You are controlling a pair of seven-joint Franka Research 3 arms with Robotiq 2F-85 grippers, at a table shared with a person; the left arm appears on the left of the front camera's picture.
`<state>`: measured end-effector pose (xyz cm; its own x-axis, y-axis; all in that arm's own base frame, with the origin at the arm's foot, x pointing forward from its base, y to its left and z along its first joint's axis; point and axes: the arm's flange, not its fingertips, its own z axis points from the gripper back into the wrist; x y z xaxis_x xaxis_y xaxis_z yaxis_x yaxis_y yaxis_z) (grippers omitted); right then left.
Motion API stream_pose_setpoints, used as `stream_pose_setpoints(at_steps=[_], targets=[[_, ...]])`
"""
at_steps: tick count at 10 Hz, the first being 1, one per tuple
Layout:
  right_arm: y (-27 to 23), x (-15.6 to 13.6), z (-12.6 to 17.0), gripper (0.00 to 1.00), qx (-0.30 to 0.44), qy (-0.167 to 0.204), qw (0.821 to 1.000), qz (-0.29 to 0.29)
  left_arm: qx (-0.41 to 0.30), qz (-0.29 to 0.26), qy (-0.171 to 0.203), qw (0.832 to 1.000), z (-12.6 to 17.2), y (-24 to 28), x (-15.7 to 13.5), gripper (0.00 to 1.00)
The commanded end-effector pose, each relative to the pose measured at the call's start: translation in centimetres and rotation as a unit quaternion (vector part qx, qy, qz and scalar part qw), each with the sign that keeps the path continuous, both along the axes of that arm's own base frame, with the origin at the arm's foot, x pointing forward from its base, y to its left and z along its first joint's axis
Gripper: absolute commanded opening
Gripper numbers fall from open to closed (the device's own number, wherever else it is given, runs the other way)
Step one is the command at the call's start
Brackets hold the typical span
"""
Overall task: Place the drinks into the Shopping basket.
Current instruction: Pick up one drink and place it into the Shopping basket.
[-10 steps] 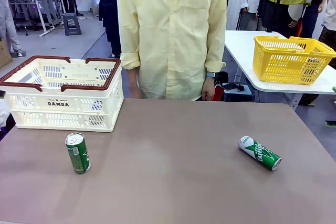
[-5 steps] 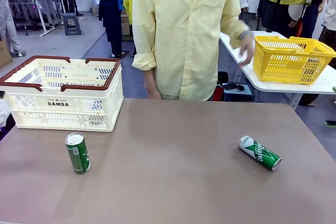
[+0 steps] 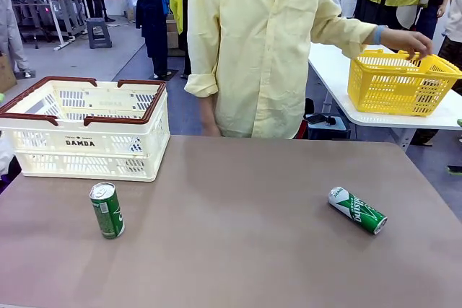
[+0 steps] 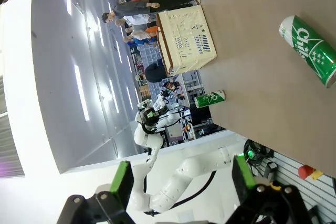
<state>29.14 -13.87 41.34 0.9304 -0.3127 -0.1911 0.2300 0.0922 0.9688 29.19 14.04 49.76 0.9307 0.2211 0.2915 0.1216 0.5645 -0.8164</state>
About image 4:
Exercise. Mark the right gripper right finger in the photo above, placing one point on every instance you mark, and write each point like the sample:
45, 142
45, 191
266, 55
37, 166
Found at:
244, 179

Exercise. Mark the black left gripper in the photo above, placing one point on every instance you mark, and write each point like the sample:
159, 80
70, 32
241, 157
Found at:
147, 116

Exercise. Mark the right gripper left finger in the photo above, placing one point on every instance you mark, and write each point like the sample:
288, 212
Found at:
118, 182

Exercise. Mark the green Chilsung soda can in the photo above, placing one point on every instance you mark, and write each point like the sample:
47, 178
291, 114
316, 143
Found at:
210, 99
307, 51

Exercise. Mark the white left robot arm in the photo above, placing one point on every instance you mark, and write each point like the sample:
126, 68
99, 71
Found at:
178, 182

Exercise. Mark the cream folding basket brown rim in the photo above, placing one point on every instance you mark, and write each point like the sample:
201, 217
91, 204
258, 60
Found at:
189, 37

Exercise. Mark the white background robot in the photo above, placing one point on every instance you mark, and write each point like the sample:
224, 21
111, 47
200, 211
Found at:
160, 102

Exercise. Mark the person in black jacket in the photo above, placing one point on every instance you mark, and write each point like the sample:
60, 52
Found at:
155, 73

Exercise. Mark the grey slatted panel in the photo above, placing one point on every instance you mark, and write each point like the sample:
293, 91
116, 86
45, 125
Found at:
288, 182

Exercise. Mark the red emergency stop button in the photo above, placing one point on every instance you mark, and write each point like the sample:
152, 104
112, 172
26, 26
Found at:
304, 171

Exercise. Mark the person in black trousers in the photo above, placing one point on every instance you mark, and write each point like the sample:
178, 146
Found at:
157, 5

